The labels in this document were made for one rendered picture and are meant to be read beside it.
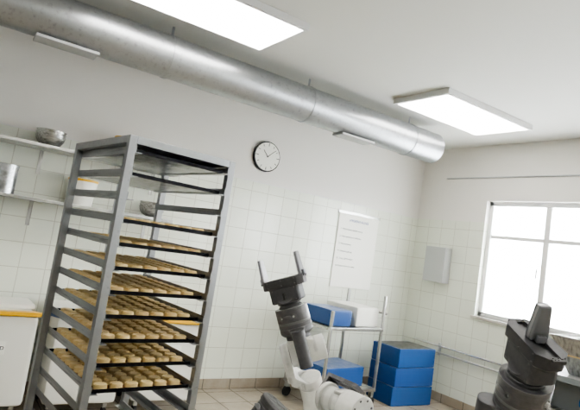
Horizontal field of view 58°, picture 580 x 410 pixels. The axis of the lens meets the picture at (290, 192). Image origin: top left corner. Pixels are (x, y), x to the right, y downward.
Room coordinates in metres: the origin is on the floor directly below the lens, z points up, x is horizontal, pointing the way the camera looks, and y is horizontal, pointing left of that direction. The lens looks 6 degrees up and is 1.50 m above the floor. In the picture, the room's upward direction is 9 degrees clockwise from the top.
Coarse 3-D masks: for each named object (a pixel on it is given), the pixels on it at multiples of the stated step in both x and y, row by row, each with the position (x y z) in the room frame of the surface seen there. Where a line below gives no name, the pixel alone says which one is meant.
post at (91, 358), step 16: (128, 144) 1.93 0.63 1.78; (128, 160) 1.93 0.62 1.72; (128, 176) 1.94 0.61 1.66; (112, 224) 1.93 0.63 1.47; (112, 240) 1.93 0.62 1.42; (112, 256) 1.94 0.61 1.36; (112, 272) 1.94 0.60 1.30; (96, 304) 1.94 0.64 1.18; (96, 320) 1.93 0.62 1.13; (96, 336) 1.93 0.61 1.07; (96, 352) 1.94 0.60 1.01; (80, 384) 1.95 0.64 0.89; (80, 400) 1.93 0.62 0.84
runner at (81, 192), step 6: (78, 192) 2.38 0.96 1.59; (84, 192) 2.32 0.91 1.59; (90, 192) 2.26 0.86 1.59; (96, 192) 2.20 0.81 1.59; (102, 192) 2.15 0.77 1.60; (108, 192) 2.10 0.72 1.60; (114, 192) 2.05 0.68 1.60; (102, 198) 2.21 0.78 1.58; (108, 198) 2.10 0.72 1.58; (114, 198) 2.04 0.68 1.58
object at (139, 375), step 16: (64, 352) 2.38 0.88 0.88; (80, 368) 2.18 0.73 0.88; (112, 368) 2.25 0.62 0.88; (128, 368) 2.29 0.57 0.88; (144, 368) 2.33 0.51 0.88; (160, 368) 2.37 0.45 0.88; (96, 384) 2.01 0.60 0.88; (112, 384) 2.04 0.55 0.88; (128, 384) 2.08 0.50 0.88; (144, 384) 2.12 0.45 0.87; (160, 384) 2.16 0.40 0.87; (176, 384) 2.20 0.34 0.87
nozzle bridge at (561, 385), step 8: (560, 376) 1.97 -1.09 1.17; (568, 376) 1.96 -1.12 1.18; (576, 376) 1.99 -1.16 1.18; (560, 384) 2.04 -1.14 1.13; (568, 384) 2.02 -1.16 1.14; (576, 384) 1.92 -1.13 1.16; (560, 392) 2.04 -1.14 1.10; (568, 392) 2.02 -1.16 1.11; (576, 392) 2.00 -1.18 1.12; (552, 400) 2.06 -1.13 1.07; (560, 400) 2.04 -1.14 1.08; (568, 400) 2.02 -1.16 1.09; (576, 400) 2.00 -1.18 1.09; (552, 408) 2.01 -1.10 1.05; (560, 408) 2.03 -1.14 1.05; (568, 408) 2.02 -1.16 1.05; (576, 408) 1.99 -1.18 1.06
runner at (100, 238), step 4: (68, 228) 2.41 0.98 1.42; (68, 232) 2.40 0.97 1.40; (72, 232) 2.36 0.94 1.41; (76, 232) 2.32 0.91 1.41; (80, 232) 2.28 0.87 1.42; (84, 232) 2.24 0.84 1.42; (88, 232) 2.20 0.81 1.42; (76, 236) 2.31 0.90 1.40; (80, 236) 2.27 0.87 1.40; (84, 236) 2.24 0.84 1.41; (88, 236) 2.20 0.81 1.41; (92, 236) 2.16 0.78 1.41; (96, 236) 2.13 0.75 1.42; (100, 236) 2.09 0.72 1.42; (104, 236) 2.06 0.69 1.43; (92, 240) 2.15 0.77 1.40; (96, 240) 2.12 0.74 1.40; (100, 240) 2.09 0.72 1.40; (104, 240) 2.05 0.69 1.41
